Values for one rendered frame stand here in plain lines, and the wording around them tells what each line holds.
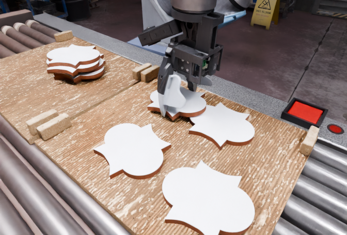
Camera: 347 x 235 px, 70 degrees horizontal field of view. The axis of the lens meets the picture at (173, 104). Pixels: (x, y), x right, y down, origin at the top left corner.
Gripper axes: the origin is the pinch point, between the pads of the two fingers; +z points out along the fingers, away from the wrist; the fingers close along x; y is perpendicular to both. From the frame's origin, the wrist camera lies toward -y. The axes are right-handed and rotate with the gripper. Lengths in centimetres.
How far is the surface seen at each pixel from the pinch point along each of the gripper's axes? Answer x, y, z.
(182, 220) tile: -20.8, 17.1, -0.1
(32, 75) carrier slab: -13.2, -38.6, 3.5
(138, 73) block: 2.7, -14.6, 0.1
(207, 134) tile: -4.7, 11.0, -0.1
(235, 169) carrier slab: -7.9, 18.5, 0.8
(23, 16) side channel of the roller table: 10, -93, 6
